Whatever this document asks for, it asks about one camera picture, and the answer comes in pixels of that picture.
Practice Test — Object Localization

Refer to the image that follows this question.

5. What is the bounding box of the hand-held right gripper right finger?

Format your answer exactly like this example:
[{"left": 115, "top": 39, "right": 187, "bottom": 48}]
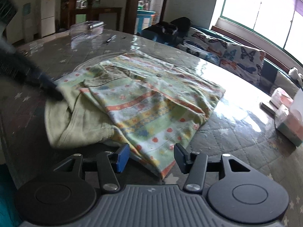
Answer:
[{"left": 174, "top": 143, "right": 251, "bottom": 192}]

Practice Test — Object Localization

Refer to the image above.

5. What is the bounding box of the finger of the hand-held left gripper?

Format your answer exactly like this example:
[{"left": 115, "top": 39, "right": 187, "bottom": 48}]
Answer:
[{"left": 30, "top": 64, "right": 64, "bottom": 101}]

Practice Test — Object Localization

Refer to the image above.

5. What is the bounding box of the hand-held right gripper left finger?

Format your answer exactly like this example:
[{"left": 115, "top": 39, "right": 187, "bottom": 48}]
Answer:
[{"left": 53, "top": 143, "right": 130, "bottom": 193}]

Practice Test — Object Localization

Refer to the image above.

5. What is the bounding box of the pastel patterned pajama top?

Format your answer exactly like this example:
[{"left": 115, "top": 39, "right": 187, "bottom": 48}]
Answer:
[{"left": 45, "top": 52, "right": 226, "bottom": 180}]

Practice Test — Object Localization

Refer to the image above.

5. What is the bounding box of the white fridge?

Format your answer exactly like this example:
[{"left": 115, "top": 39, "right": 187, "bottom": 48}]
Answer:
[{"left": 40, "top": 0, "right": 56, "bottom": 38}]

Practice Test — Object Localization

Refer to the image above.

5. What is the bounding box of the clear plastic food container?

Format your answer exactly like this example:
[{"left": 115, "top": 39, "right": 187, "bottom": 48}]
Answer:
[{"left": 70, "top": 21, "right": 105, "bottom": 40}]

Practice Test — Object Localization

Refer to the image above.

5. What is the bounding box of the dark wooden shelf cabinet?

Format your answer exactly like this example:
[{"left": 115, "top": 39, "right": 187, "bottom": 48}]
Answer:
[{"left": 60, "top": 0, "right": 105, "bottom": 29}]

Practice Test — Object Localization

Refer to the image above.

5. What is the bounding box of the dark wooden side table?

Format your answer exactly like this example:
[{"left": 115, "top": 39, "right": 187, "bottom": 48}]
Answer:
[{"left": 74, "top": 7, "right": 122, "bottom": 32}]

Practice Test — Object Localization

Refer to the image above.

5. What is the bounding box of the teal cloth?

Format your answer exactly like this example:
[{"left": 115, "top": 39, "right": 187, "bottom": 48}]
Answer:
[{"left": 0, "top": 164, "right": 23, "bottom": 227}]

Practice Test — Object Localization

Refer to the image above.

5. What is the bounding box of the butterfly print pillow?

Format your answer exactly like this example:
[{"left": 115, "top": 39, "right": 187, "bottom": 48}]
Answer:
[
  {"left": 177, "top": 27, "right": 229, "bottom": 63},
  {"left": 219, "top": 44, "right": 264, "bottom": 87}
]

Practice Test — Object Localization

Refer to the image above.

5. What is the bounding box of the pink tissue pack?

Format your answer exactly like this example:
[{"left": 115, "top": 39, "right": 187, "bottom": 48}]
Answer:
[
  {"left": 270, "top": 87, "right": 294, "bottom": 109},
  {"left": 275, "top": 104, "right": 303, "bottom": 147}
]

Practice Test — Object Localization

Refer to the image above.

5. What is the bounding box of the light blue cabinet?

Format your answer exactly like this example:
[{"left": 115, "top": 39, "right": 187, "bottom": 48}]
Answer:
[{"left": 137, "top": 10, "right": 157, "bottom": 32}]

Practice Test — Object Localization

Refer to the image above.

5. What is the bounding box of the grey pillow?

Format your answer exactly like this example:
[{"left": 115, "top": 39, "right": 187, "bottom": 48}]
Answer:
[{"left": 271, "top": 71, "right": 300, "bottom": 97}]

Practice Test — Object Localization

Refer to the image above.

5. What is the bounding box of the blue sofa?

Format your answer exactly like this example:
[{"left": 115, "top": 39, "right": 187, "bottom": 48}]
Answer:
[{"left": 142, "top": 25, "right": 303, "bottom": 100}]

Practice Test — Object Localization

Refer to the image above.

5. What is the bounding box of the black bag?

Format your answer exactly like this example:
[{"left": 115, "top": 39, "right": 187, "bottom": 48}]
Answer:
[{"left": 142, "top": 17, "right": 191, "bottom": 48}]

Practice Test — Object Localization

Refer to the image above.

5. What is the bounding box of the panda plush toy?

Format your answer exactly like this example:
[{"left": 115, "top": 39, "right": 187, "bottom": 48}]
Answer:
[{"left": 289, "top": 67, "right": 303, "bottom": 86}]

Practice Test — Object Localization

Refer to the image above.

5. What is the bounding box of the green framed window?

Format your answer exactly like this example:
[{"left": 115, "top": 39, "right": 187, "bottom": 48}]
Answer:
[{"left": 219, "top": 0, "right": 303, "bottom": 62}]

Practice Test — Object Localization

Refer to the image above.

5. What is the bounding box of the dark wooden door frame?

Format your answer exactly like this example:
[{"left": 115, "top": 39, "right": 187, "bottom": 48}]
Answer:
[{"left": 123, "top": 0, "right": 171, "bottom": 35}]

